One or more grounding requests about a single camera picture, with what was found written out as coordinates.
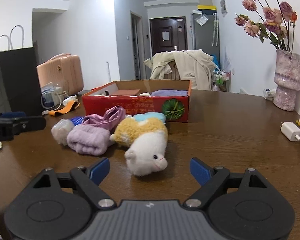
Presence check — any red orange cardboard box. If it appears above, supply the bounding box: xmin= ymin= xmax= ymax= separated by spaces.
xmin=82 ymin=80 xmax=191 ymax=122

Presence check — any purple folded towel in box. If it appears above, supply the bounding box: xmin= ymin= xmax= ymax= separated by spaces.
xmin=151 ymin=89 xmax=188 ymax=97

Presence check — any grey refrigerator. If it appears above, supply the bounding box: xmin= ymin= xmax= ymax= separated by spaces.
xmin=191 ymin=14 xmax=219 ymax=59

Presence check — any wooden chair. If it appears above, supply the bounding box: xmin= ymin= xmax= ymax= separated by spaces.
xmin=164 ymin=61 xmax=181 ymax=80

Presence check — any white small bottle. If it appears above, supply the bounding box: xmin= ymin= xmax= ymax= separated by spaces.
xmin=62 ymin=95 xmax=78 ymax=106

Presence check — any white small jar by vase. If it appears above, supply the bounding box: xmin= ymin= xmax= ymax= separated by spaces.
xmin=263 ymin=88 xmax=276 ymax=101

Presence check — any pink hard-shell suitcase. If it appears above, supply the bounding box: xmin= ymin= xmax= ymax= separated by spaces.
xmin=37 ymin=53 xmax=84 ymax=95

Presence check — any yellow white plush hamster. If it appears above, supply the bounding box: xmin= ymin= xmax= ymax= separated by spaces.
xmin=110 ymin=116 xmax=168 ymax=177

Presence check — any beige coat on chair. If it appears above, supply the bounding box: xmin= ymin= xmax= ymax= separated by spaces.
xmin=143 ymin=49 xmax=217 ymax=90

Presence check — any clear tissue pack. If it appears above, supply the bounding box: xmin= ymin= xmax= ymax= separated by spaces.
xmin=51 ymin=119 xmax=74 ymax=146

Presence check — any blue tissue pack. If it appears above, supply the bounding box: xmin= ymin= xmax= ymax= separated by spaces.
xmin=70 ymin=116 xmax=84 ymax=126

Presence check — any yellow box on refrigerator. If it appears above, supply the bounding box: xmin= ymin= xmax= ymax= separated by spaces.
xmin=197 ymin=5 xmax=217 ymax=10

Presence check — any black paper shopping bag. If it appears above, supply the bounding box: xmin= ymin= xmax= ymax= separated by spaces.
xmin=0 ymin=34 xmax=43 ymax=116

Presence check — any dark brown entrance door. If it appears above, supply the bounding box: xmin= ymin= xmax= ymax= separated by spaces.
xmin=149 ymin=17 xmax=188 ymax=55

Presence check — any dried pink rose bouquet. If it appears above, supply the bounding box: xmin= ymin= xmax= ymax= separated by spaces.
xmin=235 ymin=0 xmax=298 ymax=53

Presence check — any orange fabric wrap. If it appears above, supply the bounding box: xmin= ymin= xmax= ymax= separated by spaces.
xmin=48 ymin=100 xmax=80 ymax=116

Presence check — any white power adapter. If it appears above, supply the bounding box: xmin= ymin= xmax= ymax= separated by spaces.
xmin=281 ymin=122 xmax=300 ymax=141

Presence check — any clear bag with white device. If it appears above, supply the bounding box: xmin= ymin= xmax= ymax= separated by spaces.
xmin=41 ymin=82 xmax=64 ymax=110

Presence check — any pink textured flower vase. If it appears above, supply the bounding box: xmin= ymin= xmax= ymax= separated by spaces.
xmin=273 ymin=49 xmax=300 ymax=112

